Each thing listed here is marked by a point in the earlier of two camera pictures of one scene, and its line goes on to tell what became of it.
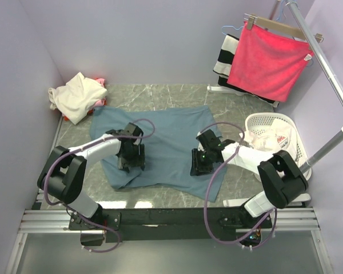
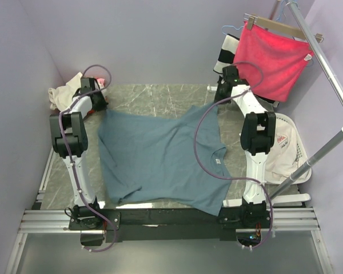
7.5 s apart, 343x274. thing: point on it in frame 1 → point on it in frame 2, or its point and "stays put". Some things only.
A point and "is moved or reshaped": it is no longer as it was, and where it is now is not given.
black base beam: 167,224 stays put
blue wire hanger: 230,25 stays put
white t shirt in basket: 281,137 stays put
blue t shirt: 169,136 is moved or reshaped
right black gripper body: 202,161 → 219,95
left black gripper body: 134,158 → 102,102
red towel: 268,63 stays put
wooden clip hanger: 253,21 stays put
